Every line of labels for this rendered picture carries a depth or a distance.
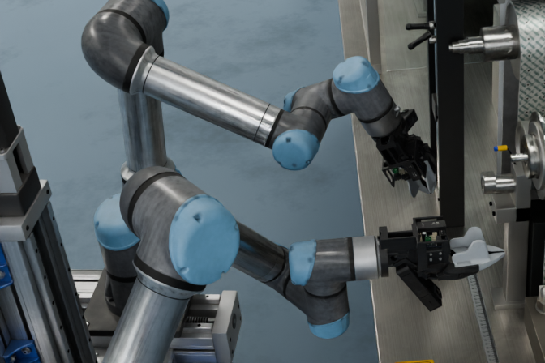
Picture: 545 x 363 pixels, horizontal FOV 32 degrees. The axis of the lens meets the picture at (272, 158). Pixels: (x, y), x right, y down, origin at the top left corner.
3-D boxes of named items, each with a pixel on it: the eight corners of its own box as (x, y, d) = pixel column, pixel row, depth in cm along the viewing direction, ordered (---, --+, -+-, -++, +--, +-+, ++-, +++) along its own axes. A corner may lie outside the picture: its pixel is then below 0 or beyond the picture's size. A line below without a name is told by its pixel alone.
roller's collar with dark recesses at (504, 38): (478, 52, 181) (478, 21, 178) (511, 49, 181) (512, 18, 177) (485, 68, 176) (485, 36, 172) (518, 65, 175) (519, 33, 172)
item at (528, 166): (519, 134, 164) (527, 134, 157) (530, 133, 164) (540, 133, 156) (522, 177, 164) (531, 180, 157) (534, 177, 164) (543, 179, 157)
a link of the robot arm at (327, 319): (320, 297, 181) (315, 252, 175) (360, 327, 173) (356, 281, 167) (288, 318, 177) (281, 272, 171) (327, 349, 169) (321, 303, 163)
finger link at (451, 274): (480, 271, 160) (427, 275, 161) (480, 277, 161) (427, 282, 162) (475, 253, 164) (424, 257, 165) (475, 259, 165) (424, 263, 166)
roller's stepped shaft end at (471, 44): (448, 51, 179) (448, 36, 178) (480, 48, 179) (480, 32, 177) (450, 59, 177) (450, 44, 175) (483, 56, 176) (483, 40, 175)
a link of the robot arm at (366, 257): (357, 289, 164) (354, 259, 171) (384, 288, 164) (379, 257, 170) (354, 255, 160) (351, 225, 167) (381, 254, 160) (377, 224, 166)
